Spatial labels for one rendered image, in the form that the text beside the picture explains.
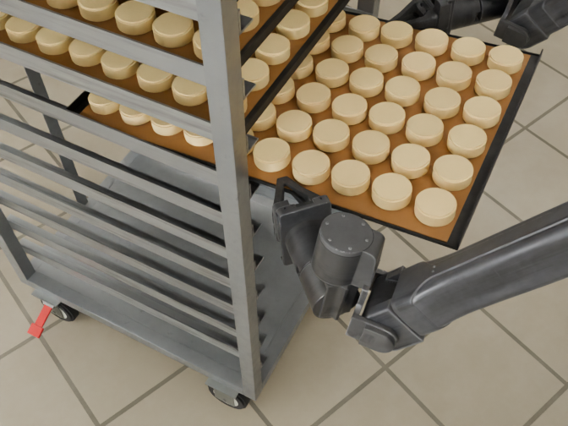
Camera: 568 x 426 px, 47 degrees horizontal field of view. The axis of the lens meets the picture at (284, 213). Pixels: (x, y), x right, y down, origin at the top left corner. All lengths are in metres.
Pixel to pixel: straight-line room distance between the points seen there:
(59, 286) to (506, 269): 1.18
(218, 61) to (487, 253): 0.33
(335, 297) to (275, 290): 0.80
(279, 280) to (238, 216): 0.68
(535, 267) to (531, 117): 1.63
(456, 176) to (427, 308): 0.22
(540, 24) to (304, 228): 0.55
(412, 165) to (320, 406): 0.84
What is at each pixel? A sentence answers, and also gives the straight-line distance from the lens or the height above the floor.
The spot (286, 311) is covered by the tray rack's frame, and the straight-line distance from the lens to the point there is 1.51.
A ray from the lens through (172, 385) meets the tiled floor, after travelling 1.61.
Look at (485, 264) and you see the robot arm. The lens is 0.65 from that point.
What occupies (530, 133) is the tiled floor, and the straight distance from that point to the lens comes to 2.19.
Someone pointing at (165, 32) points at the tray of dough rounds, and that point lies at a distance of 0.83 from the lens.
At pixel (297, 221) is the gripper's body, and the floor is 0.84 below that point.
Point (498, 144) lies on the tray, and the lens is 0.94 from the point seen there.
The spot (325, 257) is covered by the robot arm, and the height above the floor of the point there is 0.89.
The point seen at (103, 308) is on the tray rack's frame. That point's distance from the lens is 1.56.
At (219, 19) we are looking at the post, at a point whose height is 1.07.
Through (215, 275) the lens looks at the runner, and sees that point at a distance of 1.13.
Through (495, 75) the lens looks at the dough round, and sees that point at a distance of 1.01.
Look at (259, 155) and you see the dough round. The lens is 0.88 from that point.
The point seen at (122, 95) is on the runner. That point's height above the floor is 0.88.
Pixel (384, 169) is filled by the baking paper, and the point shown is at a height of 0.81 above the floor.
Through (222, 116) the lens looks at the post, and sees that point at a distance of 0.75.
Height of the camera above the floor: 1.46
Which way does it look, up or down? 52 degrees down
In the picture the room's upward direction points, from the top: straight up
